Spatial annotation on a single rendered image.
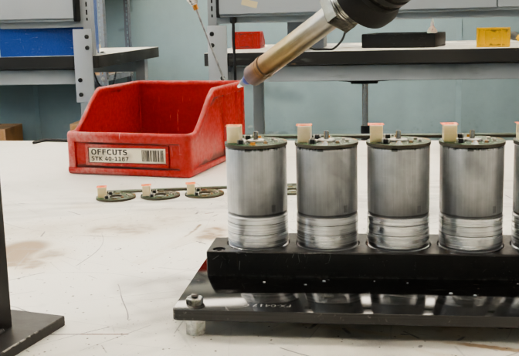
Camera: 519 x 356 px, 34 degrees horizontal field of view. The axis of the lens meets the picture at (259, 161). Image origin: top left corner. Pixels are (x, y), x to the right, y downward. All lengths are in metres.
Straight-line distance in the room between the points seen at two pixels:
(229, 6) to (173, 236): 2.20
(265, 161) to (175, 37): 4.54
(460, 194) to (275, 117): 4.46
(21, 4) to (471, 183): 2.56
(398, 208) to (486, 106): 4.41
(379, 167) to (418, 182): 0.02
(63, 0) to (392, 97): 2.40
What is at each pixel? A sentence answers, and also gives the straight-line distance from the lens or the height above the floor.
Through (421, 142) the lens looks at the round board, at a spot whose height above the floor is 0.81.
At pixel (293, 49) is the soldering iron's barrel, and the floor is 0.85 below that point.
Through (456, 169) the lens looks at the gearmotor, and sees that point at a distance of 0.33.
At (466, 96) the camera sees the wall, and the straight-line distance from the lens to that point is 4.72.
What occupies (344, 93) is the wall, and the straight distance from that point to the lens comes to 4.72.
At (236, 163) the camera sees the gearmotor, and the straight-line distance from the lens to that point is 0.33.
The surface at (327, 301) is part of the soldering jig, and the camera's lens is 0.30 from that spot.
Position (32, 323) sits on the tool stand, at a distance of 0.32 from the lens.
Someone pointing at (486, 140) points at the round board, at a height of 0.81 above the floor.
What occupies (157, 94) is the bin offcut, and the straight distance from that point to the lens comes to 0.72.
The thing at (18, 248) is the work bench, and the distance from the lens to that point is 0.44.
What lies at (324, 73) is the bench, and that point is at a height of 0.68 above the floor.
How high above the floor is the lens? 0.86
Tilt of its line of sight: 10 degrees down
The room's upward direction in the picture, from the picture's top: 1 degrees counter-clockwise
